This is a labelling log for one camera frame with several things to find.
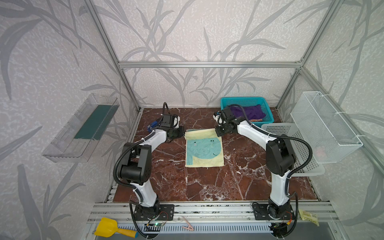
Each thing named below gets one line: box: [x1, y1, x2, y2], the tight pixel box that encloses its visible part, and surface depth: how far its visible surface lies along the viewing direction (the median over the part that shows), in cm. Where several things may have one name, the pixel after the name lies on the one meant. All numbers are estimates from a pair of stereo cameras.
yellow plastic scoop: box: [94, 217, 139, 238], surface depth 70 cm
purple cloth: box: [230, 104, 266, 121], surface depth 113 cm
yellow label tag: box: [298, 209, 320, 227], surface depth 72 cm
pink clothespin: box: [182, 217, 194, 231], surface depth 71 cm
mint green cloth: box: [184, 128, 225, 168], surface depth 98 cm
